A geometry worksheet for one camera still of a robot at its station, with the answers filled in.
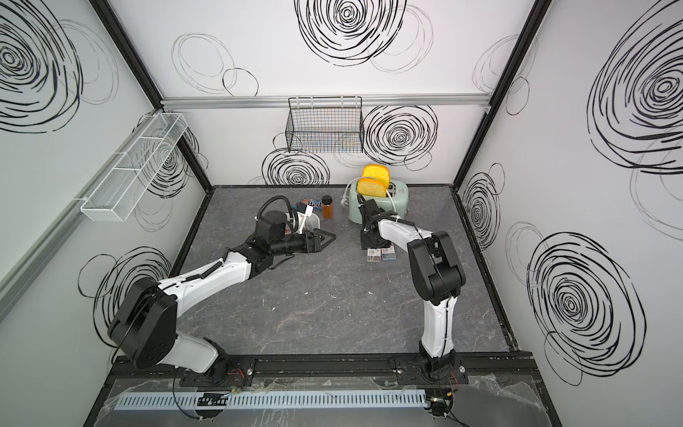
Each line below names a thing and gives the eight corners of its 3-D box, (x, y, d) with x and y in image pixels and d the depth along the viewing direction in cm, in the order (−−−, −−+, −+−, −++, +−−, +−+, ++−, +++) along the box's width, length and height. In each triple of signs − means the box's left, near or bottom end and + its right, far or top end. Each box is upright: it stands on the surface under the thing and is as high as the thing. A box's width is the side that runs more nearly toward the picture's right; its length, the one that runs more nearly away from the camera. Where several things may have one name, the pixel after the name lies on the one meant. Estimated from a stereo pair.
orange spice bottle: (326, 222, 110) (325, 205, 102) (320, 215, 112) (318, 199, 104) (336, 216, 112) (335, 199, 104) (329, 210, 114) (328, 193, 106)
